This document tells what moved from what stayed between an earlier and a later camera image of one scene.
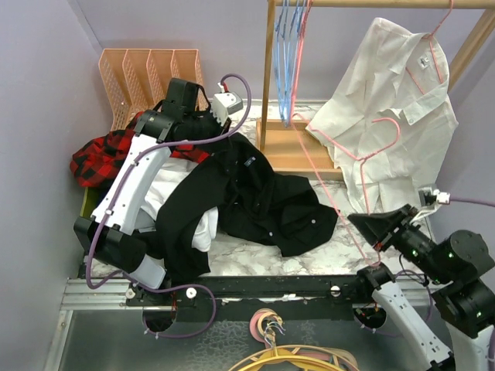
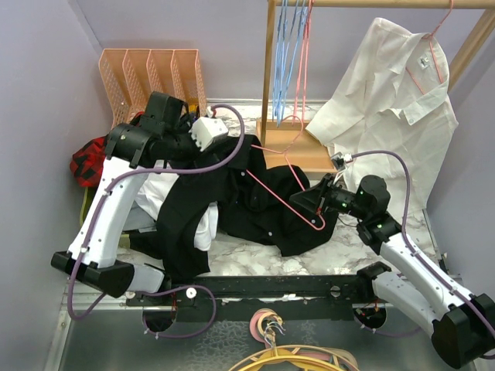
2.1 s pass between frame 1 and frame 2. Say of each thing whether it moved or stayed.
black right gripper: moved
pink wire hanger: moved
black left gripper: moved
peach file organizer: stayed
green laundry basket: stayed
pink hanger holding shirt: stayed
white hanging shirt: stayed
